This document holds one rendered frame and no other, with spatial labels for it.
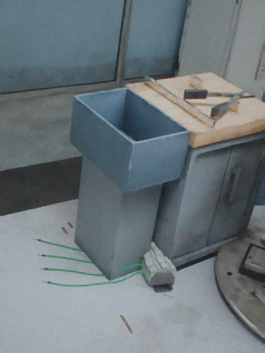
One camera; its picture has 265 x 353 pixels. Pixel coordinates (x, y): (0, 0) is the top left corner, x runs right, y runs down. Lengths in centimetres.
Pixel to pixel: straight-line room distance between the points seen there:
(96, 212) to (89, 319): 18
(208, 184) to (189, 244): 13
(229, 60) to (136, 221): 233
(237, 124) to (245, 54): 234
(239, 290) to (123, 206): 26
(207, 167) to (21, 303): 37
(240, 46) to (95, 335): 247
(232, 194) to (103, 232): 23
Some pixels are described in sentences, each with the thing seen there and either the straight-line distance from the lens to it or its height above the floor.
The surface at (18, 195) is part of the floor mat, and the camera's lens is 251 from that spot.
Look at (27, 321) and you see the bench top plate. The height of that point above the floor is 78.
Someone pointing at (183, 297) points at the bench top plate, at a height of 78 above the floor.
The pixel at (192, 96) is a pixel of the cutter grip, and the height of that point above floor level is 109.
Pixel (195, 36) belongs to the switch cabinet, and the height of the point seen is 47.
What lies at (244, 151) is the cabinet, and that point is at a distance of 97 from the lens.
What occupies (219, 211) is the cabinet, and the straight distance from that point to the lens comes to 101.
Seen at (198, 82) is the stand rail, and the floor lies 108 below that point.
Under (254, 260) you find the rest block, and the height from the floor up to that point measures 84.
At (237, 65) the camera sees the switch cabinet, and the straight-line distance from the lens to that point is 322.
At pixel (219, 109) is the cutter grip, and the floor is 109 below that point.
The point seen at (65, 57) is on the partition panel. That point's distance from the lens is 320.
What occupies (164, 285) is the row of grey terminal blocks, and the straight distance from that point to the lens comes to 98.
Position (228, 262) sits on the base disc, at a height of 80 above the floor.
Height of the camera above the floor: 144
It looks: 32 degrees down
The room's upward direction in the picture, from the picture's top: 9 degrees clockwise
